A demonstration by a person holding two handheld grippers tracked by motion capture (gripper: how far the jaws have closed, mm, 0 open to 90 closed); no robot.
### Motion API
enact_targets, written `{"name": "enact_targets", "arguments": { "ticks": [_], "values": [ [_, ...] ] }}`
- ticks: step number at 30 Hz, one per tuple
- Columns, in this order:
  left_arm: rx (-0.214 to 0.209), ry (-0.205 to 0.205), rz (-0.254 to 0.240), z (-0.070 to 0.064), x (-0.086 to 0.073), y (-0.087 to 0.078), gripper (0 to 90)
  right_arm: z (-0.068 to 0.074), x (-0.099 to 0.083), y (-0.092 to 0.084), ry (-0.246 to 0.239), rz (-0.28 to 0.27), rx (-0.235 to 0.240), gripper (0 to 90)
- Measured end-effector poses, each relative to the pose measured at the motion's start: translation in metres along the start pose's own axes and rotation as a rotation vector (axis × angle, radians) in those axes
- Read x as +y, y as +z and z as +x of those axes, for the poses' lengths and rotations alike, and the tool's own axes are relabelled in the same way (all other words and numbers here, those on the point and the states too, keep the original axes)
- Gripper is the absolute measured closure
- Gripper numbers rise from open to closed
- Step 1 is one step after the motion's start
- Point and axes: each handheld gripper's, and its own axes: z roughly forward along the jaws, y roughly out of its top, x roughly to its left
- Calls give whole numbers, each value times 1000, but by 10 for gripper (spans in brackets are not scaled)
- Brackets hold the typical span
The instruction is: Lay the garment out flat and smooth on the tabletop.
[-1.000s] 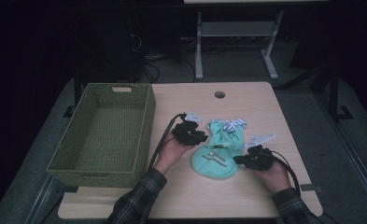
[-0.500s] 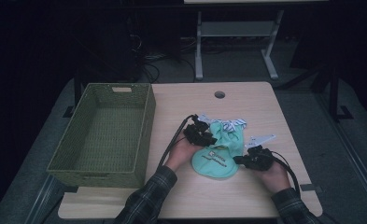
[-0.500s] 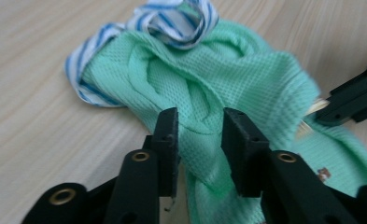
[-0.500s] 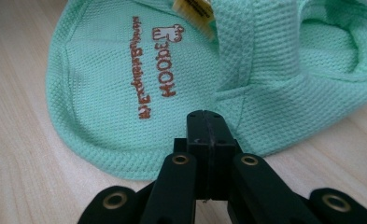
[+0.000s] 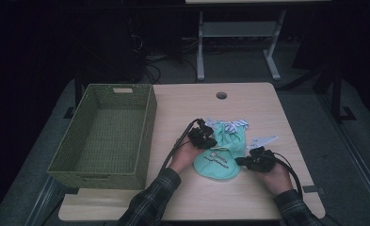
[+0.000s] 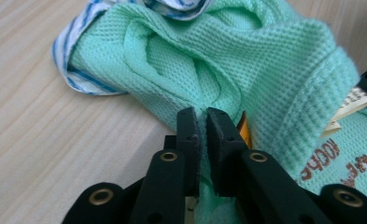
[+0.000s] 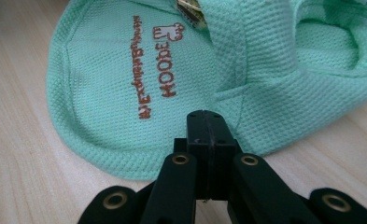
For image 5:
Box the mint green striped-trim cloth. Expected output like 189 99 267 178
193 118 250 181

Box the black metal stand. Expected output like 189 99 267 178
330 62 357 123

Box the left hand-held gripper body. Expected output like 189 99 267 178
187 118 215 149

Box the grey metal-framed desk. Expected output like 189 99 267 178
185 0 331 82

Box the green woven basket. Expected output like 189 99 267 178
46 83 158 191

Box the person's left hand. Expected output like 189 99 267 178
168 140 204 175

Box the grey tape strip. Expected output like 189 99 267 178
302 186 327 194

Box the dark cabinet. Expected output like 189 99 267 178
88 12 144 83

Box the person's right hand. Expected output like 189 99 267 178
256 163 295 197

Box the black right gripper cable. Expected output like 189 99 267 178
271 152 303 199

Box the metal floor rail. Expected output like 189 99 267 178
317 92 370 218
24 175 64 226

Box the tangle of black floor cables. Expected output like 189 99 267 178
130 31 200 85

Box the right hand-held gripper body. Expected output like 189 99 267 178
247 135 279 173

